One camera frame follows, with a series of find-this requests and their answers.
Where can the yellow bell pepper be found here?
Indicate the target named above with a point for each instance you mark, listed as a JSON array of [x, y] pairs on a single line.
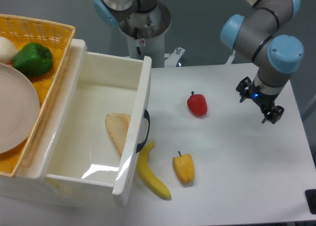
[[184, 168]]

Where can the white drawer cabinet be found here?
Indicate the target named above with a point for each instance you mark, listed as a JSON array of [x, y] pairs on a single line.
[[31, 181]]

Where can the yellow woven basket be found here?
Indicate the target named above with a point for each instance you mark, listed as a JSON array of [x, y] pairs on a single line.
[[55, 36]]

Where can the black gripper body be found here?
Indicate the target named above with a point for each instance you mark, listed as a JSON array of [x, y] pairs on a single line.
[[266, 102]]

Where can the white onion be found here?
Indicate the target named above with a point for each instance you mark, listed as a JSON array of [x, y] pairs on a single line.
[[7, 51]]

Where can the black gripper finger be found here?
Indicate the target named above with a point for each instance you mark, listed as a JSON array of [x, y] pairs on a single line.
[[272, 113], [243, 89]]

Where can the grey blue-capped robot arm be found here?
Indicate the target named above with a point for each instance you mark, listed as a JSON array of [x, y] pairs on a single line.
[[277, 57]]

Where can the red bell pepper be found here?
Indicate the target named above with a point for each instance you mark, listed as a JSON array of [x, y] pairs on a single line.
[[197, 104]]

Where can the bread slice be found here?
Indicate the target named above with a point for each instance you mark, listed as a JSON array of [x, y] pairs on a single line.
[[117, 125]]

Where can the yellow banana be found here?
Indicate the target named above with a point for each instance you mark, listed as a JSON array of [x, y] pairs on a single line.
[[148, 177]]

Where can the black object at table edge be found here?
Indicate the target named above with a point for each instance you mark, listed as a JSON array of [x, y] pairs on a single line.
[[310, 195]]

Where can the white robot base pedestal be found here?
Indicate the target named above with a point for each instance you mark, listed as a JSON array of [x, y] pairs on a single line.
[[145, 35]]

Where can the pink round plate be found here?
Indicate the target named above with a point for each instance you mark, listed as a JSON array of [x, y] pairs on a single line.
[[19, 107]]

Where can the green bell pepper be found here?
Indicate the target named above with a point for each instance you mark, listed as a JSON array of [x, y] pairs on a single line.
[[33, 60]]

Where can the white metal table bracket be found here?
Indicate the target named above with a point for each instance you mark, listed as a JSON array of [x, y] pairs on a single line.
[[231, 58]]

